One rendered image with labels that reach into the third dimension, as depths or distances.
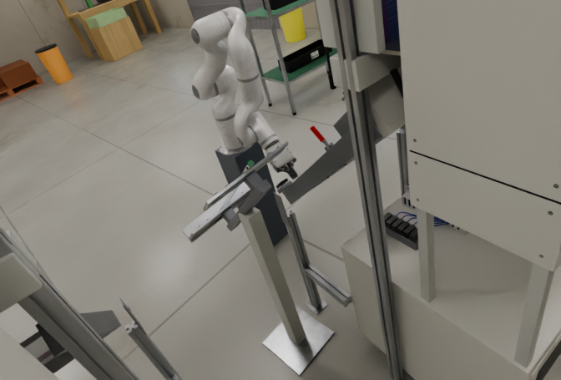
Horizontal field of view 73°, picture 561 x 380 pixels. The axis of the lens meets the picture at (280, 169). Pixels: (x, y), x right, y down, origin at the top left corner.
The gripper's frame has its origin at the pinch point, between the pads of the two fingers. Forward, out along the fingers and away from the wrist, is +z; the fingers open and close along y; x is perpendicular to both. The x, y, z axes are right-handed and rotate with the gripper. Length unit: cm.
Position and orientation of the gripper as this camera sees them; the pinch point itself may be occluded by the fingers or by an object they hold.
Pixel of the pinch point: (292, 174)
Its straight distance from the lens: 164.0
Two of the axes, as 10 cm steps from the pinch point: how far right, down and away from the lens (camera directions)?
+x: 2.7, -3.1, -9.1
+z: 5.8, 8.1, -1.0
